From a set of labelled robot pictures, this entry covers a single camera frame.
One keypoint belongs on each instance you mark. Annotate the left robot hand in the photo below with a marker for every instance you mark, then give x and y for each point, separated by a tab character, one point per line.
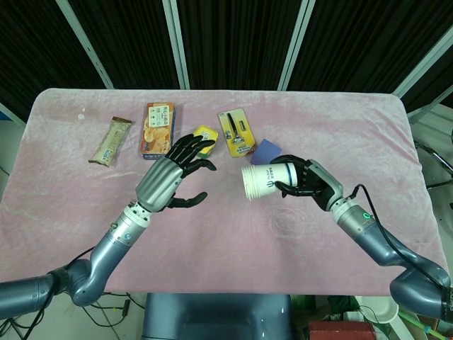
159	184

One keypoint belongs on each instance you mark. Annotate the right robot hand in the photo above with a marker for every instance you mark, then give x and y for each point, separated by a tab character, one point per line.
318	180

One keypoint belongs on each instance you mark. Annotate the white paper cup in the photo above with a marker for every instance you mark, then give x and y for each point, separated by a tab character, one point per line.
262	180

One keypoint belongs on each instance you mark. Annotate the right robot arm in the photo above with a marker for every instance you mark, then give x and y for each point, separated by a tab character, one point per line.
382	251

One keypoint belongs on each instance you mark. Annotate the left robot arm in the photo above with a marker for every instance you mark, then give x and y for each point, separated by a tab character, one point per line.
106	248

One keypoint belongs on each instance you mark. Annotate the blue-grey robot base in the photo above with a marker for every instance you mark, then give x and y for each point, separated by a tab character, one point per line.
212	318

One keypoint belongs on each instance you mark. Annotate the orange and blue biscuit box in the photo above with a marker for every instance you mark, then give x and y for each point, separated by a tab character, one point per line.
157	124

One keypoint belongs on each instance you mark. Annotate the purple foam cube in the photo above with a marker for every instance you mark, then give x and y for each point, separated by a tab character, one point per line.
267	148

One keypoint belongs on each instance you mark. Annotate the brown snack bar wrapper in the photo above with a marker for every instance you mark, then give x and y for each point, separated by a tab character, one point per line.
109	141

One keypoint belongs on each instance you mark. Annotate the razor in yellow blister pack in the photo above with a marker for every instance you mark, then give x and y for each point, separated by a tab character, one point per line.
237	134

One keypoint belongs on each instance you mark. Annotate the pink velvet tablecloth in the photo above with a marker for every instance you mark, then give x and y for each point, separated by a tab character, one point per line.
230	248

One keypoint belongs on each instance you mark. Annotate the black folding screen panel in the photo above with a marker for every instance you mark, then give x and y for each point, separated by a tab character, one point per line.
354	42
435	85
240	42
134	42
35	53

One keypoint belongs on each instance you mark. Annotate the white plastic bowl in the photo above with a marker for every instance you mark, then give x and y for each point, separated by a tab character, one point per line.
378	311

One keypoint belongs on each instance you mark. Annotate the red box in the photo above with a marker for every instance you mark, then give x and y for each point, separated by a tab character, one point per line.
339	331

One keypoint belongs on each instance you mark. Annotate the green plastic stick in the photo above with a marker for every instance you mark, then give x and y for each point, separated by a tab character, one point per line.
417	324

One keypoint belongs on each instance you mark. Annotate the chrome tube frame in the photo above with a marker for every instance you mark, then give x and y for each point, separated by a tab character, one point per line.
433	153

